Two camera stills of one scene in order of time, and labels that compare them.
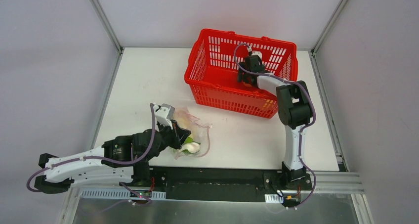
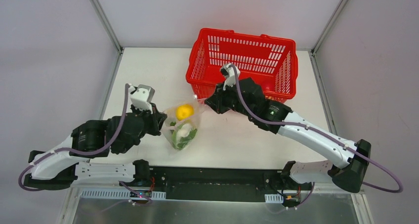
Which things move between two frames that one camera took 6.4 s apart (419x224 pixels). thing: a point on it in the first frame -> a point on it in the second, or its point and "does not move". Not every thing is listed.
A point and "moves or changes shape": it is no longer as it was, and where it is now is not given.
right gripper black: [248, 74] -> [217, 100]
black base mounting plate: [219, 184] does not move
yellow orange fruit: [246, 84] moves or changes shape
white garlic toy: [192, 147] moves or changes shape
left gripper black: [178, 134] -> [157, 121]
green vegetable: [188, 140] moves or changes shape
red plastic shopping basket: [212, 67] does not move
